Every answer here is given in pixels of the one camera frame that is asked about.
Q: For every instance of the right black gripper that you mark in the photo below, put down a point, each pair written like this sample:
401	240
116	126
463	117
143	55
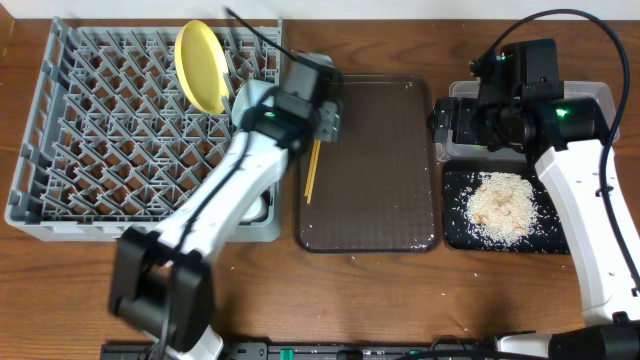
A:
463	109

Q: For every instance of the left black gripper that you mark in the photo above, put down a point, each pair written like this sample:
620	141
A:
327	120

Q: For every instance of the wooden chopstick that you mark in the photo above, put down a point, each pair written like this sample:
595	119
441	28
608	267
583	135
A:
315	170
312	170

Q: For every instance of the light blue bowl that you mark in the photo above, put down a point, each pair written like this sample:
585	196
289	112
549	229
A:
245	97

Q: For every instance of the yellow round plate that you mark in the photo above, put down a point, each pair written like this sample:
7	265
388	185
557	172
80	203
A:
201	66

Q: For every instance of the white cup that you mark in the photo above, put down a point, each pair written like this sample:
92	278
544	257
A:
256	211

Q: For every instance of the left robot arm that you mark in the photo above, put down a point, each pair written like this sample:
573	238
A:
162	279

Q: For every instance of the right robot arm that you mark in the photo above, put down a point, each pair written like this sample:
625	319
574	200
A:
522	117

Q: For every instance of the clear plastic waste bin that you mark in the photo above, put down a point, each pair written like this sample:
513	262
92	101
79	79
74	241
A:
449	150

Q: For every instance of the black waste tray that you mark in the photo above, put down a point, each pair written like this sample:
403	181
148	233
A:
461	178

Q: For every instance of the dark brown serving tray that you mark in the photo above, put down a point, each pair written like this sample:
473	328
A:
374	188

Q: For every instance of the spilled rice pile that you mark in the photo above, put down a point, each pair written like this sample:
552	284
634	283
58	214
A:
502	207

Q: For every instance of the grey plastic dish rack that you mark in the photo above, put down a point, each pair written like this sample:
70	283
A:
111	141

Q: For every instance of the black rail at table edge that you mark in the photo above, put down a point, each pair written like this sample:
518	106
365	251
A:
266	351

